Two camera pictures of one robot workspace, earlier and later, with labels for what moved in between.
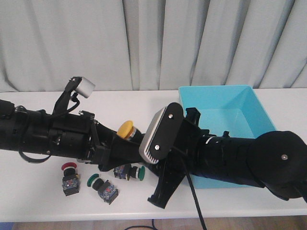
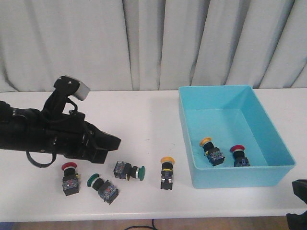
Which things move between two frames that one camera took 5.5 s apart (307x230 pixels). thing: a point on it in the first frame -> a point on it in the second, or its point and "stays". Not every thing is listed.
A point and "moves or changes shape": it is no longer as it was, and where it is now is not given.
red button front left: (70, 179) stays
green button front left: (107, 191) stays
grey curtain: (152, 44) stays
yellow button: (127, 130) moves or changes shape
